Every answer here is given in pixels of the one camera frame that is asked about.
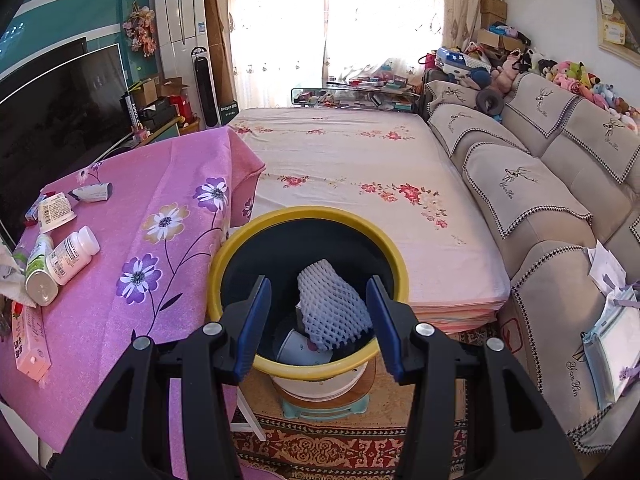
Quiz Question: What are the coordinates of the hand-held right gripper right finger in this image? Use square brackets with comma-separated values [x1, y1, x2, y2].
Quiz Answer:
[365, 275, 583, 480]

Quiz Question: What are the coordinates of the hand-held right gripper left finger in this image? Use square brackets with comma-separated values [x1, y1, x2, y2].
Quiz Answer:
[50, 275, 273, 480]

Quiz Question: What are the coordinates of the yellow-rimmed trash bin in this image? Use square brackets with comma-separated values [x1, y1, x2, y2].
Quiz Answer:
[206, 206, 411, 403]

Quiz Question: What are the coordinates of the white pill bottle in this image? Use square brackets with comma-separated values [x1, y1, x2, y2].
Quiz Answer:
[47, 226, 101, 286]

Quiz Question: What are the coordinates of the squeezed toothpaste tube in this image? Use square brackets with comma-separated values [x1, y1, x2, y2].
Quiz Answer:
[67, 182, 113, 204]

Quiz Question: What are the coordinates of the green and white tube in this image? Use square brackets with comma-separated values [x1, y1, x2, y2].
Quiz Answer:
[24, 233, 60, 307]

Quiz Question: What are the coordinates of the pink carton box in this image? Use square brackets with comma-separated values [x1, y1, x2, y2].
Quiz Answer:
[11, 300, 52, 383]

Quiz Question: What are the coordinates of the white yogurt cup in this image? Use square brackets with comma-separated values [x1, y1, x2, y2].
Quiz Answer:
[37, 192, 77, 234]

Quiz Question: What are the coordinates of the white paper cup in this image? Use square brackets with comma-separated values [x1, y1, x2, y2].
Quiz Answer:
[276, 329, 334, 365]

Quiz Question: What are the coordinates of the white foam fruit net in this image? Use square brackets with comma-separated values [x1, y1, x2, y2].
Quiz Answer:
[297, 258, 375, 352]

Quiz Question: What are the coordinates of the white table leg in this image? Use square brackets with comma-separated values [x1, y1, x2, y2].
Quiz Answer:
[232, 390, 266, 442]

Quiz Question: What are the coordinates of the teal plastic stool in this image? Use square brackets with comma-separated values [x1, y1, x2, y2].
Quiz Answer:
[280, 392, 371, 421]

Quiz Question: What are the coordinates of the pink floral tablecloth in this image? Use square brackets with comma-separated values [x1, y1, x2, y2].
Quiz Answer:
[0, 126, 266, 480]

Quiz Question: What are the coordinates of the patterned red rug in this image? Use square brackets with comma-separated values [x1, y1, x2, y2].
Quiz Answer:
[232, 320, 506, 480]

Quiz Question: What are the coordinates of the floral bed sheet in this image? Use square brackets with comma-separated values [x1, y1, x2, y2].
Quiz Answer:
[225, 106, 511, 333]

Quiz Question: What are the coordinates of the beige sofa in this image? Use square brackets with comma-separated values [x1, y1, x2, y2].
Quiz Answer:
[422, 72, 640, 456]

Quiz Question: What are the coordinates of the light blue gift bag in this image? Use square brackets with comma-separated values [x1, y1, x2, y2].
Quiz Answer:
[582, 285, 640, 411]

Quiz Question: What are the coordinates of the white paper sheet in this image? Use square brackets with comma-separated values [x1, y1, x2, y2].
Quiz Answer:
[589, 247, 627, 291]

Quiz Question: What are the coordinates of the red box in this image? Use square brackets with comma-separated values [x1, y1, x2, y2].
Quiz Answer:
[170, 95, 193, 123]

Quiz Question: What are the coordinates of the crumpled white paper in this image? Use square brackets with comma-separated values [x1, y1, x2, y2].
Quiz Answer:
[0, 242, 38, 308]

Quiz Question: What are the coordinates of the cluttered glass coffee table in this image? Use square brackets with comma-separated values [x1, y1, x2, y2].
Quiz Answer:
[291, 67, 423, 112]

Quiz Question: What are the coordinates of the black and white tower fan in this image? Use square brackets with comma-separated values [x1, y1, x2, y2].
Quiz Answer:
[191, 46, 221, 129]

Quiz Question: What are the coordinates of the black upright box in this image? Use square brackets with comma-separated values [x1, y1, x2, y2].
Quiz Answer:
[120, 91, 146, 133]

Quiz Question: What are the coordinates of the grey neck pillow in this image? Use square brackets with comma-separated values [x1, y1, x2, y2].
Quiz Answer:
[475, 87, 506, 113]

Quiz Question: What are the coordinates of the open cardboard box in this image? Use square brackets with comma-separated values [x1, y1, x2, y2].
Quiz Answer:
[129, 77, 161, 108]
[160, 77, 191, 100]

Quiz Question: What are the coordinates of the tall brown cardboard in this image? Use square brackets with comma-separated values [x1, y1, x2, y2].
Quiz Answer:
[204, 0, 236, 111]

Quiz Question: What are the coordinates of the large black television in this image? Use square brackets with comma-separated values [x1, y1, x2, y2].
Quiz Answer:
[0, 37, 133, 251]

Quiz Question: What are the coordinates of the sheer beige curtain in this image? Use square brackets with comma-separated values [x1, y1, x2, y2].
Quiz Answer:
[215, 0, 501, 111]

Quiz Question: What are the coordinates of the white standing air conditioner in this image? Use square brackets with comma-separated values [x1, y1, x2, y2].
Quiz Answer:
[154, 0, 211, 128]

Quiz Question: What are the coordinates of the pile of plush toys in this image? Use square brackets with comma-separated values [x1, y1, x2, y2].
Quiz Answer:
[435, 45, 640, 133]

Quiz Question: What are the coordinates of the artificial flower bunch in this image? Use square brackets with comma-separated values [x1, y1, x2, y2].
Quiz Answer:
[122, 2, 158, 58]

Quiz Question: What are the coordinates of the stack of cardboard boxes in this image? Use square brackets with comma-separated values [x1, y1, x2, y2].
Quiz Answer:
[477, 0, 526, 51]

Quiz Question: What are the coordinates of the framed wall picture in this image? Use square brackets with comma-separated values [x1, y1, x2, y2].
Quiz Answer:
[592, 0, 640, 56]

